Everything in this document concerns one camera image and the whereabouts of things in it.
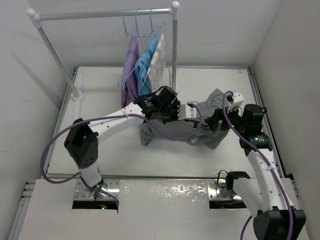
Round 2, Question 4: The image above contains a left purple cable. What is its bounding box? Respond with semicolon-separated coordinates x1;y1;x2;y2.
40;102;203;208

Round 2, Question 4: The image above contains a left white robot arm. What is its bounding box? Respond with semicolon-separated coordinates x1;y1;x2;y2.
64;86;180;188

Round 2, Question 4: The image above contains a white foam front board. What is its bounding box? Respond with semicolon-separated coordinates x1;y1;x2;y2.
17;179;255;240

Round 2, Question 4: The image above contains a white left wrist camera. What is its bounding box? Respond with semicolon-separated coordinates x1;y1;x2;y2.
177;104;197;120

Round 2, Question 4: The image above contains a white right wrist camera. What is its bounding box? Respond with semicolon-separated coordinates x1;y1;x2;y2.
226;92;245;113

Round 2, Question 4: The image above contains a white clothes rack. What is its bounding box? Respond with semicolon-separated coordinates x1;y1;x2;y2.
26;0;181;126

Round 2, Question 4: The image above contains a white patterned garment on hanger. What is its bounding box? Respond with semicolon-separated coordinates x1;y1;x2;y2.
147;34;166;92

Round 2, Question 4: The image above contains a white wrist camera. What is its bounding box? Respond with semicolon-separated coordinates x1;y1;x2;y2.
177;104;197;120
226;92;245;113

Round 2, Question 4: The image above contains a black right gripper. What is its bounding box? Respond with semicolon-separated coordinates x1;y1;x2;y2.
205;102;247;134

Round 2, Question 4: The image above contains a grey t shirt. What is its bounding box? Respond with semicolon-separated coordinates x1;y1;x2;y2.
151;88;229;150

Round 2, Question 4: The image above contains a blue garment on hanger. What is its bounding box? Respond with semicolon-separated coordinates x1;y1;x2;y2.
134;37;158;96

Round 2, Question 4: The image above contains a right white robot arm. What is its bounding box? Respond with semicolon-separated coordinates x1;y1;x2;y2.
205;104;306;240

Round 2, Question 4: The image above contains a metal base plate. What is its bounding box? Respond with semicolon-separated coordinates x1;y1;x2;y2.
207;178;254;201
73;180;120;201

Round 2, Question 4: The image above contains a purple garment on hanger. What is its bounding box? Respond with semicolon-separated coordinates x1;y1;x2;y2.
119;35;140;108

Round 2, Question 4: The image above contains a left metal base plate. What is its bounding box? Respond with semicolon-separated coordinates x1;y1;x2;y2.
73;180;120;201

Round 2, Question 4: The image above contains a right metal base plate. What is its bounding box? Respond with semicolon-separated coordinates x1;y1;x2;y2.
207;178;254;201

